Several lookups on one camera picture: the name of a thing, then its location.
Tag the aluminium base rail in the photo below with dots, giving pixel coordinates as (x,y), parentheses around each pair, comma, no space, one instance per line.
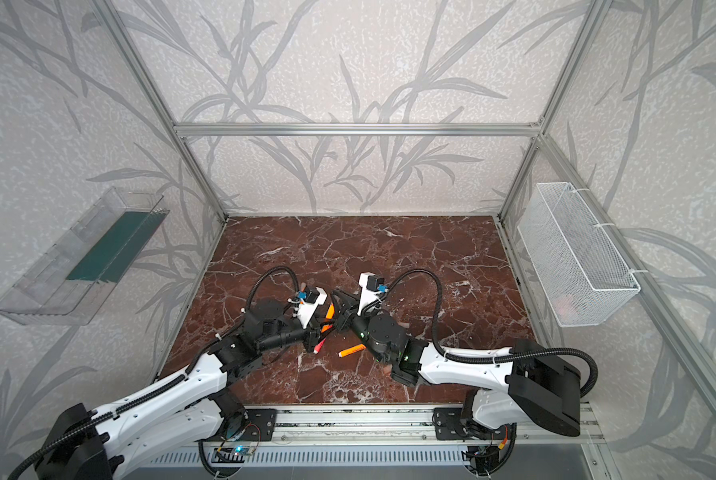
(368,424)

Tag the clear plastic wall tray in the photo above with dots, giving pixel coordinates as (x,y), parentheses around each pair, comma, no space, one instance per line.
(71,281)

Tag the pink highlighter beside purple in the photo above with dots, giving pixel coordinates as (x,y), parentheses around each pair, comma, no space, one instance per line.
(318,347)

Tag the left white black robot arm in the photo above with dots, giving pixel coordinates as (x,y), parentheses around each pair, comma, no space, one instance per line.
(192,404)

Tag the orange highlighter lower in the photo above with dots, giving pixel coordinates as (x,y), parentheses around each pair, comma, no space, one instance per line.
(352,350)

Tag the orange highlighter pair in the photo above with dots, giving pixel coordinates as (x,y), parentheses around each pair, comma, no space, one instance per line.
(330,312)

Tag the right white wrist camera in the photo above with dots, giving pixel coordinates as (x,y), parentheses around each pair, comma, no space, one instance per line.
(373,292)

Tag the small green circuit board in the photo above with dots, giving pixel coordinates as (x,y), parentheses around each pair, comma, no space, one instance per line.
(235,455)

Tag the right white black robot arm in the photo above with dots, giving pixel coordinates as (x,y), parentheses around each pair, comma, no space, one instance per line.
(525,382)

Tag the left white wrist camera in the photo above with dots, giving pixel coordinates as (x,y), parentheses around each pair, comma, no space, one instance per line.
(308,301)

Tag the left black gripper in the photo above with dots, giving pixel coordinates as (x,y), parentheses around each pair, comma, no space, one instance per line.
(316,320)

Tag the aluminium frame crossbar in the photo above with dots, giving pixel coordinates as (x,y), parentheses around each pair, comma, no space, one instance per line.
(356,129)

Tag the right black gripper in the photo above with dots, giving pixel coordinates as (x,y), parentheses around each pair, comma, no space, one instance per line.
(354,312)

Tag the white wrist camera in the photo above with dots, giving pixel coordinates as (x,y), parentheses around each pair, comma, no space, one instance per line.
(308,301)
(373,292)

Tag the white wire mesh basket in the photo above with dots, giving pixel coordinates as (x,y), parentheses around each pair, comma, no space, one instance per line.
(583,275)

